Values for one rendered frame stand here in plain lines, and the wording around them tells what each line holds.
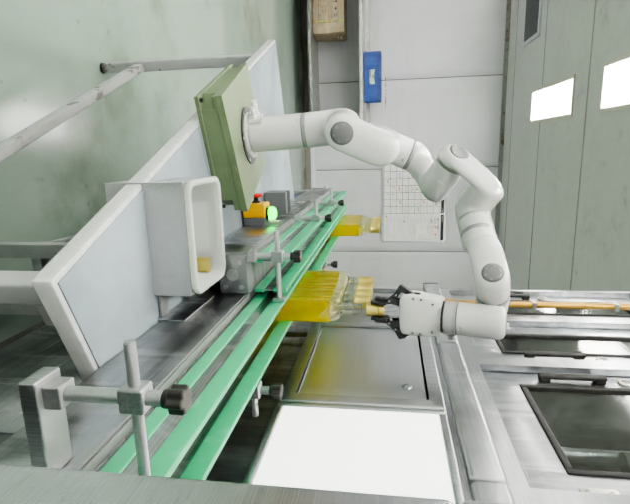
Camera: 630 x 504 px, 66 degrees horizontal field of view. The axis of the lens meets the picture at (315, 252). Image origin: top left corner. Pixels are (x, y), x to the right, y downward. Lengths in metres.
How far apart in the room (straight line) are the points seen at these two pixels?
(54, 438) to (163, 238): 0.47
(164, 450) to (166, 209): 0.47
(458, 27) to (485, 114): 1.18
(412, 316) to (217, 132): 0.64
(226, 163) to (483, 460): 0.87
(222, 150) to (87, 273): 0.56
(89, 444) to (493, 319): 0.81
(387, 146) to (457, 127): 5.85
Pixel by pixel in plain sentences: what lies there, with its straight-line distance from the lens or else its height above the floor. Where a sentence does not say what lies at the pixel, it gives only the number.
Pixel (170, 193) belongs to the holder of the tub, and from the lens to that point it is 0.95.
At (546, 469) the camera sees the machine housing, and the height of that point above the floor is 1.48.
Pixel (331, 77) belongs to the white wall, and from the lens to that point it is 7.14.
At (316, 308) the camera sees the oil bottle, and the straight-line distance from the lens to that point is 1.18.
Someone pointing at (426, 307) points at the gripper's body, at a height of 1.29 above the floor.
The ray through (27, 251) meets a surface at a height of 0.22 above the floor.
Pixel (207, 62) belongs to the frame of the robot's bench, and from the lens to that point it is 2.15.
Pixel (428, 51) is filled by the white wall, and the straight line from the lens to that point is 7.15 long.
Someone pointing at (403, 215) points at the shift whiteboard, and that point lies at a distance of 7.09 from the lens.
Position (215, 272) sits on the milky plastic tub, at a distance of 1.09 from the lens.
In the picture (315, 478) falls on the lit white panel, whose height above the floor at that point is 1.09.
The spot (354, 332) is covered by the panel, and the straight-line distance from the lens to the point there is 1.40.
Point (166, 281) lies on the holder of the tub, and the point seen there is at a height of 0.78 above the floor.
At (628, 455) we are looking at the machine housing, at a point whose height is 1.64.
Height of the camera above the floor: 1.21
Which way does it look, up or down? 9 degrees down
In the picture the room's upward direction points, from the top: 90 degrees clockwise
